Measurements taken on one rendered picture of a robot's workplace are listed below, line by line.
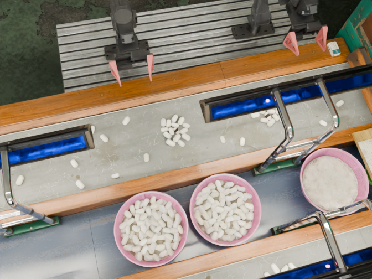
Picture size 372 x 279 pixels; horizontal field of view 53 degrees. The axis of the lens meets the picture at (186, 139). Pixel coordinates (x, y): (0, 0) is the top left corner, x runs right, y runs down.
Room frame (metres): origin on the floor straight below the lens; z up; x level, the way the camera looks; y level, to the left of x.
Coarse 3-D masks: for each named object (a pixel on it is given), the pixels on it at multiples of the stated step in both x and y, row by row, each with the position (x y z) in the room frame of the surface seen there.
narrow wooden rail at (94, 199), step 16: (352, 128) 0.65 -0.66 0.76; (368, 128) 0.66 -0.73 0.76; (320, 144) 0.56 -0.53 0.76; (336, 144) 0.57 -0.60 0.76; (352, 144) 0.61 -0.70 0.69; (224, 160) 0.44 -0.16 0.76; (240, 160) 0.45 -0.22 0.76; (256, 160) 0.46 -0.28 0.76; (160, 176) 0.33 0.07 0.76; (176, 176) 0.34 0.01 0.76; (192, 176) 0.35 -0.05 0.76; (208, 176) 0.37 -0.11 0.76; (80, 192) 0.23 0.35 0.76; (96, 192) 0.24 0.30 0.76; (112, 192) 0.25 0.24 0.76; (128, 192) 0.26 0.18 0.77; (48, 208) 0.15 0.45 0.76; (64, 208) 0.16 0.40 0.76; (80, 208) 0.17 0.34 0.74; (96, 208) 0.19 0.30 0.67
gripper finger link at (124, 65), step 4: (124, 60) 0.63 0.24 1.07; (112, 64) 0.58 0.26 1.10; (120, 64) 0.61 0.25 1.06; (124, 64) 0.62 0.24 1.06; (128, 64) 0.62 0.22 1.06; (112, 68) 0.57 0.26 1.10; (116, 68) 0.57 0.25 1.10; (120, 68) 0.60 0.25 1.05; (124, 68) 0.61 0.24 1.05; (128, 68) 0.61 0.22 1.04; (112, 72) 0.58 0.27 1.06; (116, 72) 0.56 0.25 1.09; (116, 76) 0.57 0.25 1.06; (120, 84) 0.53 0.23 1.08
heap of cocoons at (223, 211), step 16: (208, 192) 0.31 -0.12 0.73; (224, 192) 0.32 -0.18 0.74; (240, 192) 0.33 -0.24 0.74; (208, 208) 0.25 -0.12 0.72; (224, 208) 0.26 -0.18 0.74; (240, 208) 0.27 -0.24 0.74; (208, 224) 0.19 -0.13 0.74; (224, 224) 0.20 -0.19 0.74; (240, 224) 0.21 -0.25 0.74; (224, 240) 0.14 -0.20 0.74
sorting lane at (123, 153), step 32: (192, 96) 0.70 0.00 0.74; (352, 96) 0.81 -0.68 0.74; (64, 128) 0.47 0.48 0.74; (96, 128) 0.49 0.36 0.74; (128, 128) 0.51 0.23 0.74; (160, 128) 0.53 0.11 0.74; (192, 128) 0.56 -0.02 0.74; (224, 128) 0.58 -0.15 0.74; (256, 128) 0.60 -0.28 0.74; (320, 128) 0.64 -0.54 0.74; (64, 160) 0.35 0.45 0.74; (96, 160) 0.37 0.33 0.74; (128, 160) 0.38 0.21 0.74; (160, 160) 0.40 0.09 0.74; (192, 160) 0.42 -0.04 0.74; (0, 192) 0.19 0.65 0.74; (32, 192) 0.21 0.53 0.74; (64, 192) 0.22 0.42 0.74
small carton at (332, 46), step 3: (330, 42) 1.04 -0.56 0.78; (333, 42) 1.04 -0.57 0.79; (336, 42) 1.04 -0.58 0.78; (327, 45) 1.03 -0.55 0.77; (330, 45) 1.02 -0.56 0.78; (333, 45) 1.02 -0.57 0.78; (336, 45) 1.03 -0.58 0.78; (330, 48) 1.01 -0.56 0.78; (333, 48) 1.01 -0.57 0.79; (336, 48) 1.01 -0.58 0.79; (330, 51) 1.00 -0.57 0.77; (333, 51) 0.99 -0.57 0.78; (336, 51) 0.99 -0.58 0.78; (339, 51) 1.00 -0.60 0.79; (333, 54) 0.98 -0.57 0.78; (336, 54) 0.99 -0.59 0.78
